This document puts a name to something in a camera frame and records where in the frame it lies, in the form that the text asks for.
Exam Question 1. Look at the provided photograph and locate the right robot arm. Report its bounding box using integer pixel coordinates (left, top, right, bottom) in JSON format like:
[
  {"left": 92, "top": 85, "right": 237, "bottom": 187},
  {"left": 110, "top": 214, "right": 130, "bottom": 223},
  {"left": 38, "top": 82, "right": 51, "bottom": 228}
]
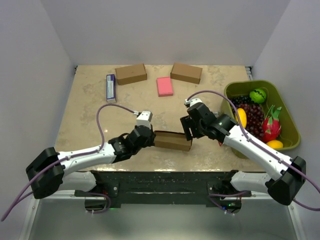
[{"left": 180, "top": 98, "right": 306, "bottom": 206}]

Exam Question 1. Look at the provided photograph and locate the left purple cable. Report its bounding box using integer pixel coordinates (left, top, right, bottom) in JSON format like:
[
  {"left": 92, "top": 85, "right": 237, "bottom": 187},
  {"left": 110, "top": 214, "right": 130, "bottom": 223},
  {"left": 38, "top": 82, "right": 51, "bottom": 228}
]
[{"left": 0, "top": 103, "right": 138, "bottom": 223}]

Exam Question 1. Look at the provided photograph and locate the olive green plastic bin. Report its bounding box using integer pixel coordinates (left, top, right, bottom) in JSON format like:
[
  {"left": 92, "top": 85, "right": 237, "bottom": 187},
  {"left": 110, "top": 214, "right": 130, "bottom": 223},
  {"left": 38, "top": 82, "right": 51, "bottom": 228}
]
[{"left": 224, "top": 80, "right": 301, "bottom": 152}]

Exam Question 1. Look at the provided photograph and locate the pink dragon fruit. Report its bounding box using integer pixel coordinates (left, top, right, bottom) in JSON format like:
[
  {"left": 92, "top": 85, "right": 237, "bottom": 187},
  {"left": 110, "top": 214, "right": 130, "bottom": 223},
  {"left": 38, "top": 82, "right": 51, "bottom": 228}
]
[{"left": 262, "top": 105, "right": 282, "bottom": 143}]

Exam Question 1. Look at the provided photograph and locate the orange yellow mango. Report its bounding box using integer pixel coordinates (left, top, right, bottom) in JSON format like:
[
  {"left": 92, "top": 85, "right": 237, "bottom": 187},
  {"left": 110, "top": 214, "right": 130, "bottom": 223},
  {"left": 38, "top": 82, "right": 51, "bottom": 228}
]
[{"left": 266, "top": 139, "right": 284, "bottom": 149}]

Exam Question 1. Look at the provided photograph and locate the purple toothpaste box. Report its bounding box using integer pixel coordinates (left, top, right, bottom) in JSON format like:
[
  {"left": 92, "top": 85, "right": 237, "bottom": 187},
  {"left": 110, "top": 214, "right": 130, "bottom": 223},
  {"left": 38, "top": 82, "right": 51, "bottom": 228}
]
[{"left": 106, "top": 74, "right": 116, "bottom": 104}]

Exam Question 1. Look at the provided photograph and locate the pink sticky note pad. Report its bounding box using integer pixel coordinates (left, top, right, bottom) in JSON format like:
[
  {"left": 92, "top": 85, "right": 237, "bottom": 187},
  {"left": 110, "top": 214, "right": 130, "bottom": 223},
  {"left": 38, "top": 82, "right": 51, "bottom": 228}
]
[{"left": 156, "top": 76, "right": 174, "bottom": 97}]

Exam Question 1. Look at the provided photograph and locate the yellow toy lemon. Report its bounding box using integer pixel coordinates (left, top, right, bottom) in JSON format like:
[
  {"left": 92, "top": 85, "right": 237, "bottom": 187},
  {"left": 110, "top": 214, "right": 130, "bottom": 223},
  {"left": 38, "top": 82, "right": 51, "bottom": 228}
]
[{"left": 234, "top": 108, "right": 247, "bottom": 128}]

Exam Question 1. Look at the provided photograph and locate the dark red grape bunch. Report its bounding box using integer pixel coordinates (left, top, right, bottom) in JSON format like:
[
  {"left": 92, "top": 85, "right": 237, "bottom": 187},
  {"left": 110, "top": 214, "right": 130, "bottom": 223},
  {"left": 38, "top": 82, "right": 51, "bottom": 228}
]
[{"left": 239, "top": 103, "right": 265, "bottom": 140}]

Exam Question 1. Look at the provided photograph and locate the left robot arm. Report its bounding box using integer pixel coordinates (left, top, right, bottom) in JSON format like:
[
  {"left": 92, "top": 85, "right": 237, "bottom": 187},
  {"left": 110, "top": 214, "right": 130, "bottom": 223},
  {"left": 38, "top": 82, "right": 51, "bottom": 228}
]
[{"left": 26, "top": 125, "right": 156, "bottom": 199}]

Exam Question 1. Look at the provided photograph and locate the black base frame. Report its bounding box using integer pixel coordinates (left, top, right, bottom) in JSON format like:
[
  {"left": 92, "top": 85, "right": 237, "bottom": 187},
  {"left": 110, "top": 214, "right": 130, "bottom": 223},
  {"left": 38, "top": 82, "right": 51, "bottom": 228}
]
[{"left": 75, "top": 170, "right": 242, "bottom": 214}]

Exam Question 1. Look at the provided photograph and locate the green toy melon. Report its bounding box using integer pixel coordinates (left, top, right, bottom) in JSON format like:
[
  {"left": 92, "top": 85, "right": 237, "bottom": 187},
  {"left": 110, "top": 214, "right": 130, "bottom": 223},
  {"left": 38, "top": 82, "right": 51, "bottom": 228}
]
[{"left": 249, "top": 88, "right": 267, "bottom": 104}]

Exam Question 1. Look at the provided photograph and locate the folded cardboard box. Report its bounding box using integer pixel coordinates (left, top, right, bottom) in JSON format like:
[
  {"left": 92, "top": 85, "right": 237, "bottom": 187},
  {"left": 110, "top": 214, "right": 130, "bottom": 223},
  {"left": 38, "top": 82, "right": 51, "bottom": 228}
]
[
  {"left": 115, "top": 63, "right": 148, "bottom": 86},
  {"left": 170, "top": 62, "right": 203, "bottom": 84}
]

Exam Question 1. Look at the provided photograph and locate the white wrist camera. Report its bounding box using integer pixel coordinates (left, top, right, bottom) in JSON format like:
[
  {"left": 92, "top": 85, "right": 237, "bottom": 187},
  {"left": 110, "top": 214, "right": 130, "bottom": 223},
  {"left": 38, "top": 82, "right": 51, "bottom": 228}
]
[
  {"left": 133, "top": 110, "right": 153, "bottom": 129},
  {"left": 184, "top": 98, "right": 203, "bottom": 108}
]

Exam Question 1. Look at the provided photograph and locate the left folded cardboard box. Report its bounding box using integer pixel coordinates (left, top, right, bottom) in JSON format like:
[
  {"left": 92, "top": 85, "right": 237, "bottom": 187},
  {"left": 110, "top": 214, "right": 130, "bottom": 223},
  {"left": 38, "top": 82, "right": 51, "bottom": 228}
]
[{"left": 115, "top": 63, "right": 148, "bottom": 86}]

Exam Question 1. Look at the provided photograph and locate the right folded cardboard box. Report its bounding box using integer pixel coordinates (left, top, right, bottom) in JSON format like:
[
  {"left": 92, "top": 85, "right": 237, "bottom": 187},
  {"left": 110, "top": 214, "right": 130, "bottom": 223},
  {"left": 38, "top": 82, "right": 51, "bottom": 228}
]
[{"left": 170, "top": 62, "right": 203, "bottom": 84}]

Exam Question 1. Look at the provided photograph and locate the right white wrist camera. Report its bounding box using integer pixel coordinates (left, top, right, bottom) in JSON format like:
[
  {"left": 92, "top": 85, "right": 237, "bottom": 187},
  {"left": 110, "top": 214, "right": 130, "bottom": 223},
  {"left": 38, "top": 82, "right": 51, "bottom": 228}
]
[{"left": 184, "top": 98, "right": 203, "bottom": 108}]

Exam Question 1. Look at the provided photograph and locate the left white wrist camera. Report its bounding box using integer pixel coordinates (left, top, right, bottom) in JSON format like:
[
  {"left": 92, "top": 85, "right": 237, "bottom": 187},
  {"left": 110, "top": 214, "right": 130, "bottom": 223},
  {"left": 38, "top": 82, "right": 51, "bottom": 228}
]
[{"left": 133, "top": 110, "right": 153, "bottom": 129}]

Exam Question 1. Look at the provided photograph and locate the brown cardboard box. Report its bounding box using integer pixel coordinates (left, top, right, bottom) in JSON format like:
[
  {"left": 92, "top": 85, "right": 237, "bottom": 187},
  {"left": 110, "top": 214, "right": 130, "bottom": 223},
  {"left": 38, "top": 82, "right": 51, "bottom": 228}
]
[{"left": 154, "top": 130, "right": 193, "bottom": 152}]

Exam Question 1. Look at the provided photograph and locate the aluminium rail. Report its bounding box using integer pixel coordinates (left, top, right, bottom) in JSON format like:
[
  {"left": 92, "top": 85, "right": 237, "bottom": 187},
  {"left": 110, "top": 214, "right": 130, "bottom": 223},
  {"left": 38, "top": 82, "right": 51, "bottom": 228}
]
[{"left": 31, "top": 184, "right": 298, "bottom": 201}]

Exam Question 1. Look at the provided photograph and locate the black grape bunch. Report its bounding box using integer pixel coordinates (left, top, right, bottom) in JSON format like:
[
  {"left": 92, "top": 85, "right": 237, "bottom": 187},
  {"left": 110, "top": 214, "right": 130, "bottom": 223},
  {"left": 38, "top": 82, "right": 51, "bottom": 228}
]
[{"left": 230, "top": 95, "right": 253, "bottom": 108}]

